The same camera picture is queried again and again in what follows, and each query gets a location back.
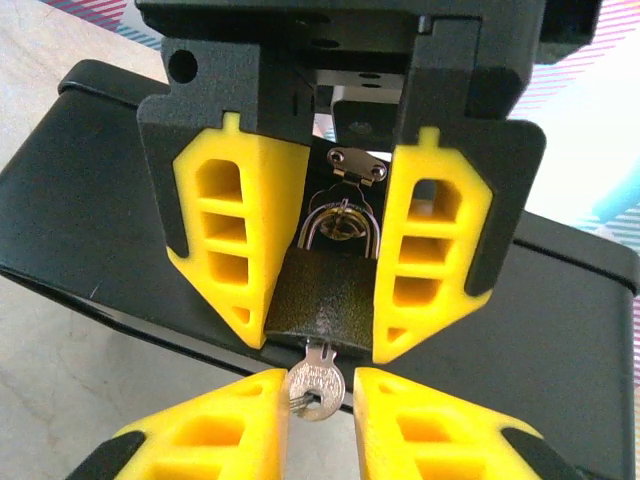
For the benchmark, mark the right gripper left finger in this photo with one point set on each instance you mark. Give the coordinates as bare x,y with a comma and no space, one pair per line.
200,440

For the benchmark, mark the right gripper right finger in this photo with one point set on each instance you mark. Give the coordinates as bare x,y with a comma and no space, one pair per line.
450,440

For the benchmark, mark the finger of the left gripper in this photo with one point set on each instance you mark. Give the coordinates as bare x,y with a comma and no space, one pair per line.
270,200
395,250

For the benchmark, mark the dark bronze padlock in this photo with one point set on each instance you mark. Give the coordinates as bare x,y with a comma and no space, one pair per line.
325,295

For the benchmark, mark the black starry night box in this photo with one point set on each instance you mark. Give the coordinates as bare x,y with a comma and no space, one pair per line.
75,200

